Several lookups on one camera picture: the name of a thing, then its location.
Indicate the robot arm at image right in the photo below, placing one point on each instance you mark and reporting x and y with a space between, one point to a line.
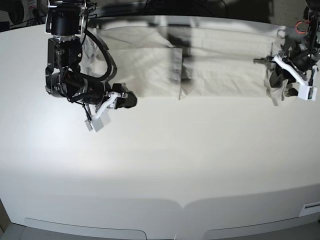
299 63

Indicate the light grey T-shirt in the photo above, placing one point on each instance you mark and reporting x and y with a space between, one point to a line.
180 62

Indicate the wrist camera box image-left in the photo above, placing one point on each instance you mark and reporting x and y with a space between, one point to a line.
97 124

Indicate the white label sticker on table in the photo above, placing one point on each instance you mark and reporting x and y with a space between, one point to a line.
309 209

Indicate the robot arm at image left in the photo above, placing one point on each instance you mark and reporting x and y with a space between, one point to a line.
67 23

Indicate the black tripod stand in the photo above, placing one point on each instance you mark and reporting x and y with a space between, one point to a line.
36 15

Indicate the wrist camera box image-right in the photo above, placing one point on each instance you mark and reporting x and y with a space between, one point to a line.
306 92

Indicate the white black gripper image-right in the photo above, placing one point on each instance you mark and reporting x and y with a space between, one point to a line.
281 77

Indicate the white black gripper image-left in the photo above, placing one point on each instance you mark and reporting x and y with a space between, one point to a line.
115 98

